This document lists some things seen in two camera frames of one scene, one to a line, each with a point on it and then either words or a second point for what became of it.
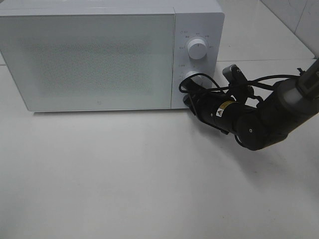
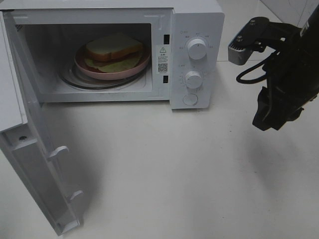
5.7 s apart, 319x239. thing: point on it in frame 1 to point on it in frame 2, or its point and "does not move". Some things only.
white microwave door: [90, 62] to [25, 138]
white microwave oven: [106, 55] does not move
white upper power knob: [197, 49] does not move
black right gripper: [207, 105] to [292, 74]
